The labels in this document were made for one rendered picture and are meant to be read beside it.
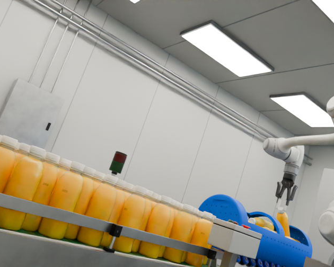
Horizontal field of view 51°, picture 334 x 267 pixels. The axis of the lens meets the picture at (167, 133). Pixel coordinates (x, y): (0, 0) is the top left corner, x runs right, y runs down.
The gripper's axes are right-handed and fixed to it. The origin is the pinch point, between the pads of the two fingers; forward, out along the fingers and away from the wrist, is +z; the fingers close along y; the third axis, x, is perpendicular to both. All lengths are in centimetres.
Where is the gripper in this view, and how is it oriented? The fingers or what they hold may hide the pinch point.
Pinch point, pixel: (282, 204)
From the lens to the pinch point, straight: 235.2
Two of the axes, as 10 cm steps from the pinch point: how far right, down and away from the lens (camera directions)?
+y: -6.8, -0.7, 7.3
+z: -3.2, 9.2, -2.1
